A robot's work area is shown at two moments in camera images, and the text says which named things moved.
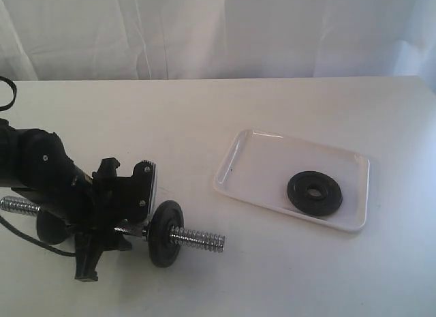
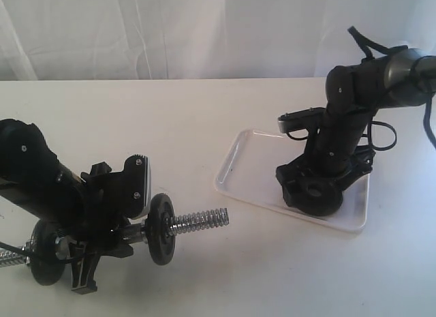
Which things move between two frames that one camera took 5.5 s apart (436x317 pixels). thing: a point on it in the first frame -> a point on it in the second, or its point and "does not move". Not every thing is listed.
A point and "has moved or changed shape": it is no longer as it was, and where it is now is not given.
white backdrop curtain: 50,35 does not move
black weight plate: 161,251 has moved or changed shape
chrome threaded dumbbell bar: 179,235 -> 133,233
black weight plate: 315,193 does not move
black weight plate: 50,228 has moved or changed shape
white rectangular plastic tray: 260,165 does not move
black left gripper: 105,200 does not move
